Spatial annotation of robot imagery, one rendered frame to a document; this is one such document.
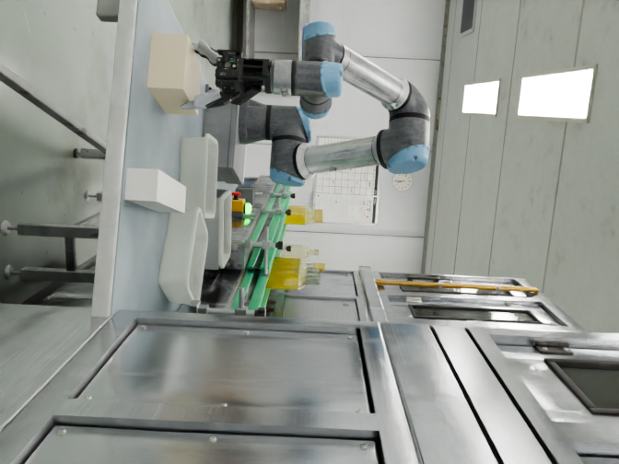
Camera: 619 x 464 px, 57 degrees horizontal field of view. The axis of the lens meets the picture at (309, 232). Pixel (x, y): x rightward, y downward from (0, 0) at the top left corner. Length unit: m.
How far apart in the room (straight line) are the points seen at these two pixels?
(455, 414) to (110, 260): 0.65
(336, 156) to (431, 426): 1.09
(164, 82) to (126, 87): 0.12
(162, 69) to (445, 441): 0.90
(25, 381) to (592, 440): 0.75
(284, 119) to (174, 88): 0.68
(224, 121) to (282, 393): 1.15
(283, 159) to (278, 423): 1.18
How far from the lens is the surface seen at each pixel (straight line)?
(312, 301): 2.21
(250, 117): 1.85
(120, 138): 1.13
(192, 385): 0.86
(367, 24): 7.91
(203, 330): 1.04
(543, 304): 2.57
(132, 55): 1.18
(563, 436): 0.82
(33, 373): 0.92
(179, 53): 1.27
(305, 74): 1.25
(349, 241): 8.06
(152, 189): 1.12
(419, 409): 0.81
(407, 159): 1.59
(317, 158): 1.76
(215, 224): 1.71
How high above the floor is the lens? 1.11
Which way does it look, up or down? level
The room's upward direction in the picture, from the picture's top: 93 degrees clockwise
